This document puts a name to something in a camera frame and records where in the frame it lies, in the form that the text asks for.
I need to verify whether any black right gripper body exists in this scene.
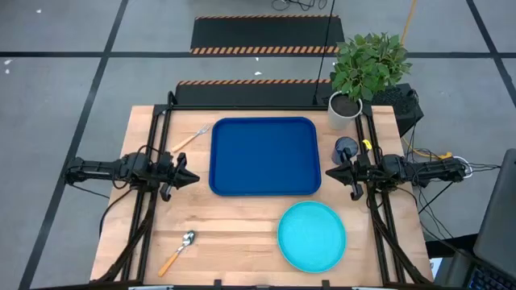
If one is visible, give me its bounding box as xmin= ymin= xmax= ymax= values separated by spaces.
xmin=349 ymin=152 xmax=372 ymax=201

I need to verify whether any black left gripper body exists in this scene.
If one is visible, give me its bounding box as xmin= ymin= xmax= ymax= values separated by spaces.
xmin=155 ymin=151 xmax=181 ymax=202

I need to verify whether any blue translucent cup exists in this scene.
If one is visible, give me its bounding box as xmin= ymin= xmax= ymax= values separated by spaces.
xmin=331 ymin=136 xmax=360 ymax=166

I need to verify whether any wooden handled metal fork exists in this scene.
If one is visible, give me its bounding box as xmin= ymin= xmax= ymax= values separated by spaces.
xmin=171 ymin=123 xmax=212 ymax=153

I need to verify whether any wooden handled metal spoon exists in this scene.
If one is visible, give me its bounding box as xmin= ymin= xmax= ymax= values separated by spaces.
xmin=157 ymin=230 xmax=197 ymax=278

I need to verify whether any turquoise round plate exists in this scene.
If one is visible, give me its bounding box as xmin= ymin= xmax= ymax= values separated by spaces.
xmin=277 ymin=201 xmax=347 ymax=274

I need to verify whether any blue plastic tray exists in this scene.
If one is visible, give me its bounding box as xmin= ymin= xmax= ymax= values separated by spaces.
xmin=208 ymin=116 xmax=323 ymax=197

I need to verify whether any white plant pot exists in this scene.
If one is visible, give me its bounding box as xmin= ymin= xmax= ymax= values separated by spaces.
xmin=327 ymin=90 xmax=364 ymax=131

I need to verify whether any black computer case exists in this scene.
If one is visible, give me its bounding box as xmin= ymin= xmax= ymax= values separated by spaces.
xmin=372 ymin=83 xmax=425 ymax=138

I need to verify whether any black striped floor mat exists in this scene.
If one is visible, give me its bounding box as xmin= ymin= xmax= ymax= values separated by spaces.
xmin=173 ymin=79 xmax=335 ymax=108
xmin=189 ymin=14 xmax=346 ymax=56

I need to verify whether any green leafy plant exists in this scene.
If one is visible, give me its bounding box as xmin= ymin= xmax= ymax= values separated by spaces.
xmin=329 ymin=31 xmax=414 ymax=102

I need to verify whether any grey laptop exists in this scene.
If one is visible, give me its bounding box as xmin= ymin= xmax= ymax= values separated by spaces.
xmin=434 ymin=147 xmax=516 ymax=290

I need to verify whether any yellow cable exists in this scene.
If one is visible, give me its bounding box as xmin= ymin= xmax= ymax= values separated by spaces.
xmin=398 ymin=0 xmax=418 ymax=45
xmin=402 ymin=136 xmax=453 ymax=161

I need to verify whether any black aluminium frame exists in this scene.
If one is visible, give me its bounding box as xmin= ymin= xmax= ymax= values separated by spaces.
xmin=90 ymin=91 xmax=435 ymax=290

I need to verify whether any white cable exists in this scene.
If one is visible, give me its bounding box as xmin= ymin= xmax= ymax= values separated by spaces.
xmin=453 ymin=155 xmax=473 ymax=180

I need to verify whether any thin black hanging cable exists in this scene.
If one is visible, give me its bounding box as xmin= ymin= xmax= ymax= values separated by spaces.
xmin=312 ymin=0 xmax=338 ymax=106

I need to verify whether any black floor cable bundle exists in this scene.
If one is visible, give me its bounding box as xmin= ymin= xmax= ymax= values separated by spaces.
xmin=270 ymin=0 xmax=328 ymax=12

